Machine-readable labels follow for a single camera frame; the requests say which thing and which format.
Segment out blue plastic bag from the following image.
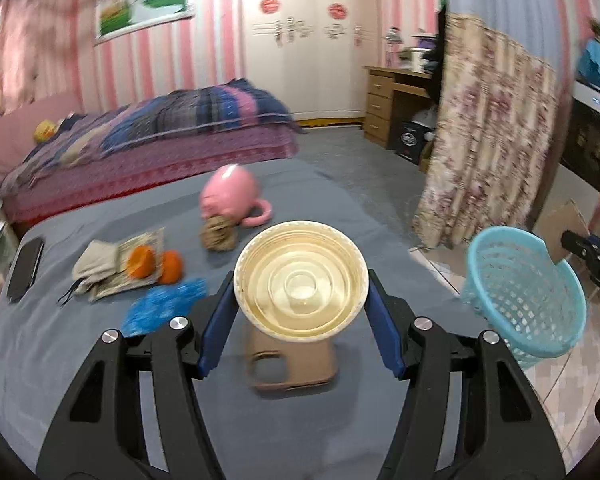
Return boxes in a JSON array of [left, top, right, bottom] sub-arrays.
[[121, 278, 208, 337]]

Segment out orange peel half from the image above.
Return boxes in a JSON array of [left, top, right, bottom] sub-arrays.
[[125, 245, 156, 280]]

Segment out white plastic lid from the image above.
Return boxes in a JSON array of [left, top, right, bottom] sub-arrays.
[[233, 221, 370, 344]]

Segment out light blue plastic basket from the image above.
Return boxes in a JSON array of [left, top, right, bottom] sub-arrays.
[[460, 226, 588, 370]]

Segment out printed foil wrapper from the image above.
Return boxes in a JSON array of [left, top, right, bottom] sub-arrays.
[[88, 228, 164, 302]]

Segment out floral curtain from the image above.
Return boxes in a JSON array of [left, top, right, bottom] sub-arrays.
[[413, 0, 560, 248]]

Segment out grey face mask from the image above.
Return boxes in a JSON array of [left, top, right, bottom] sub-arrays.
[[57, 240, 119, 304]]

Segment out brown phone case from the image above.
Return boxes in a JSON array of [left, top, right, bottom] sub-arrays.
[[245, 327, 338, 392]]

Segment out grey table cloth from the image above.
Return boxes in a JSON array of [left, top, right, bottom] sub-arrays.
[[0, 160, 486, 479]]

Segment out black smartphone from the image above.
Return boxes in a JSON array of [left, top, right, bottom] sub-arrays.
[[6, 237, 44, 304]]

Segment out blue cloth on refrigerator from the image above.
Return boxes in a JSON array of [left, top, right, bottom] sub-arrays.
[[577, 39, 600, 88]]

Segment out crumpled brown paper on table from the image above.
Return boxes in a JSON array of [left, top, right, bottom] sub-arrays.
[[200, 214, 237, 252]]

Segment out pink pig mug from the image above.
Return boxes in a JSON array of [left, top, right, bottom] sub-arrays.
[[199, 164, 273, 228]]

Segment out bed with purple cover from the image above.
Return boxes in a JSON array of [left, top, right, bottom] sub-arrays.
[[0, 78, 301, 226]]

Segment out wooden drawer desk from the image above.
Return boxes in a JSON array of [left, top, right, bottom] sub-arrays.
[[363, 66, 434, 150]]

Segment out yellow duck plush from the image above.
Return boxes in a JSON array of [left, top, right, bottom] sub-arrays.
[[33, 119, 59, 144]]

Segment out desk lamp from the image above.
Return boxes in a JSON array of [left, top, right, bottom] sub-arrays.
[[382, 26, 403, 67]]

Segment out pink headboard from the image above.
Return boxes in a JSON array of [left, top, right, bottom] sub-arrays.
[[0, 92, 83, 181]]

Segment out plaid blue blanket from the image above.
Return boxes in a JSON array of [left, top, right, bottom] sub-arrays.
[[1, 78, 299, 192]]

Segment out white wardrobe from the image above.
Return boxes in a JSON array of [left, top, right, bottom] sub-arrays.
[[242, 0, 379, 120]]

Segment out framed wedding picture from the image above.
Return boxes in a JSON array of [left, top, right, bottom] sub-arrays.
[[95, 0, 195, 44]]

